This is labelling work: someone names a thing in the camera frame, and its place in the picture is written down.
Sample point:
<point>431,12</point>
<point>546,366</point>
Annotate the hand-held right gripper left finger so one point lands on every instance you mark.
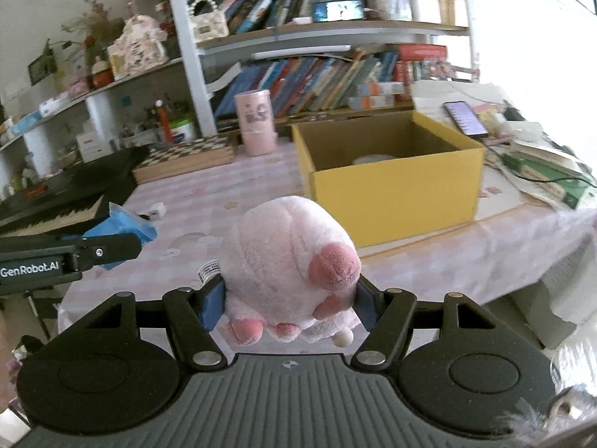
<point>212,303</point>

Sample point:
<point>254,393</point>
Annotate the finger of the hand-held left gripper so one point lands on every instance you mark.
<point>112,247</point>

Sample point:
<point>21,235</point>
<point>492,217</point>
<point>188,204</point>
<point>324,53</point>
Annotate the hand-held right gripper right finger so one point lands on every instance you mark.
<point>367,305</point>

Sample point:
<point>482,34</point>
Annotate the blue plastic bag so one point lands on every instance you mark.
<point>126,224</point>

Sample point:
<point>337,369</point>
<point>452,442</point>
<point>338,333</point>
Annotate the pink plush toy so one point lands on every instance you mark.
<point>280,252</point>

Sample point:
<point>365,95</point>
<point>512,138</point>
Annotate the yellow cardboard box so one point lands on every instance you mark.
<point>396,196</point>

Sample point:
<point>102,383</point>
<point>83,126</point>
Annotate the white charger plug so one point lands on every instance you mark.
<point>157,211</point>

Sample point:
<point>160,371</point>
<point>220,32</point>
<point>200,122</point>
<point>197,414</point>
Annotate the black electronic keyboard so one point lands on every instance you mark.
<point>70,191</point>

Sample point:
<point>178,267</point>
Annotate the white box red label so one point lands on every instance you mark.
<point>93,145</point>

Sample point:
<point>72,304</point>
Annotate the pink checked tablecloth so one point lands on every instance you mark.
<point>466,261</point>

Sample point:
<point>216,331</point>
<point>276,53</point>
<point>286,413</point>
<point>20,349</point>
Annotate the wooden chessboard box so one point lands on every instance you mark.
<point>186,158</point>

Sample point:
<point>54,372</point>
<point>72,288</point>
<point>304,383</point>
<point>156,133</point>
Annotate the red marker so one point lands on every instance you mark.
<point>163,121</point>

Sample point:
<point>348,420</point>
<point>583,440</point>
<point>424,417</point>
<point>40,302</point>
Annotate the white jar green lid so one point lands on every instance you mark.
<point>182,129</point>

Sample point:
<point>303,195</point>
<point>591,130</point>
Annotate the white round disc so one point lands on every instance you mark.
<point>373,159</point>

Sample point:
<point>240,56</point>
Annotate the small red bottle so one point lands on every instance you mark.
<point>101,74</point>

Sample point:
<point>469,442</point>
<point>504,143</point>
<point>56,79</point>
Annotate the pink printed cup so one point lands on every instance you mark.
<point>255,123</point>

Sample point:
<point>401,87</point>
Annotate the dark framed picture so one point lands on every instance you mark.
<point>42,69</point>

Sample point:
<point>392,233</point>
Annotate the floral pink bag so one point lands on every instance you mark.
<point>137,49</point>

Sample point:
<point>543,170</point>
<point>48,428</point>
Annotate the white shelf unit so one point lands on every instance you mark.
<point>191,56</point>

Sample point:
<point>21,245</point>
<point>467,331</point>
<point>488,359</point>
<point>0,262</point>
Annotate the smartphone with lit screen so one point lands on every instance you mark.
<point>465,119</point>

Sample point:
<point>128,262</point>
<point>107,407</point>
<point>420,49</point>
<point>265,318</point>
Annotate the stack of green books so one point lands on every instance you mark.
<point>550,172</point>

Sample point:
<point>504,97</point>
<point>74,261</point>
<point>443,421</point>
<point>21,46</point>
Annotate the dried flower bunch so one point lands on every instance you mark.
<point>95,21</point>

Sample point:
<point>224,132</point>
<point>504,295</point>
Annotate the stack of white papers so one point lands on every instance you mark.
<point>447,91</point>

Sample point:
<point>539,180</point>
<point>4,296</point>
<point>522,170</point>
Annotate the long row of books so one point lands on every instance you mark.
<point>326,79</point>

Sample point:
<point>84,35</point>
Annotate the white quilted handbag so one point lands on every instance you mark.
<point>210,23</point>

